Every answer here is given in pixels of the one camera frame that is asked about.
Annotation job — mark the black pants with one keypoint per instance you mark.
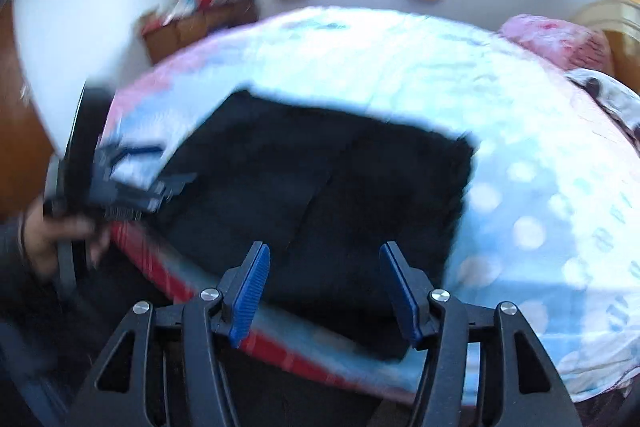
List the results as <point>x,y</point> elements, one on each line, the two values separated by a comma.
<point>325,197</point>

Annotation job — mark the pink pillow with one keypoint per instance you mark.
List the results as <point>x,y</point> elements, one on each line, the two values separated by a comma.
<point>555,39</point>

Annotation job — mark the wooden door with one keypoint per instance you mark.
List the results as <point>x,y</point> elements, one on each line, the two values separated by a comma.
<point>20,132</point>

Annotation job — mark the white printed pillow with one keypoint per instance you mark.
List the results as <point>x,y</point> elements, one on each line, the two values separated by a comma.
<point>615,97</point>

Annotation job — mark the wooden headboard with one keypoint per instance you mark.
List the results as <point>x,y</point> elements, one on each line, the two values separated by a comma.
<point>615,14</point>

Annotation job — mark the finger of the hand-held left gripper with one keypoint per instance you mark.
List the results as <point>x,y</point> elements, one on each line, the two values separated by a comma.
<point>175,183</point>
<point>140,150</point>

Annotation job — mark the person's left hand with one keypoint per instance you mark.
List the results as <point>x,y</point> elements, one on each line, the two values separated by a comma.
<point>45,237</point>

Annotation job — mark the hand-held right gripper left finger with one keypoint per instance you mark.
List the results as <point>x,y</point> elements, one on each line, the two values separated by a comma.
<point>250,292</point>

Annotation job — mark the wooden desk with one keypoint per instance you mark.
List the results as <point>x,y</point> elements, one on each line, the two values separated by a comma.
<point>200,29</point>

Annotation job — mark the bed with blue pink sheet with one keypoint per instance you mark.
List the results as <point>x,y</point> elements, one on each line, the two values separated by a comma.
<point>500,147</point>

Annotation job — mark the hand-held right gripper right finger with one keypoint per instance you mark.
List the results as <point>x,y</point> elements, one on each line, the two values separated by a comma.
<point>402,292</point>

